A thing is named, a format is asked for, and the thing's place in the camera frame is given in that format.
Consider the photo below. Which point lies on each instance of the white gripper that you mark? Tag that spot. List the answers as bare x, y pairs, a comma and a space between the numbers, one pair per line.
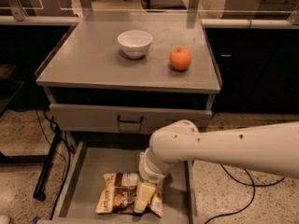
149, 174

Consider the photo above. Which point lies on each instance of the closed top grey drawer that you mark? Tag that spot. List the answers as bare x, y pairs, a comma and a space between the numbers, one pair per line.
122, 119

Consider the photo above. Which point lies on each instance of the grey metal drawer cabinet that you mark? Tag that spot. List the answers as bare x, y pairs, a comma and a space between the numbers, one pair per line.
90, 68

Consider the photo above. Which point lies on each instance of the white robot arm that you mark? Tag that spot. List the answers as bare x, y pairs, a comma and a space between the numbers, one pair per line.
271, 149

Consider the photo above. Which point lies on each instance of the open middle grey drawer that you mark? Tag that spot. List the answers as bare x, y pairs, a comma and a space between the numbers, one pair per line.
85, 182

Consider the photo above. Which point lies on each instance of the brown chip bag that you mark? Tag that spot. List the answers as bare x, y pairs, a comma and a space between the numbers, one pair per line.
119, 195

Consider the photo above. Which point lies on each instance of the orange fruit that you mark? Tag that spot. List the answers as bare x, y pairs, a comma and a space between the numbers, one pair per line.
180, 58

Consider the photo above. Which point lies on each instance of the white ceramic bowl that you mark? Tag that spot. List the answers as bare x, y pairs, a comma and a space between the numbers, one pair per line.
135, 43

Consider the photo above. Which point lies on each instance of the black table leg frame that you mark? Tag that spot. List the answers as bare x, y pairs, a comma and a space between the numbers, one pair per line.
45, 160

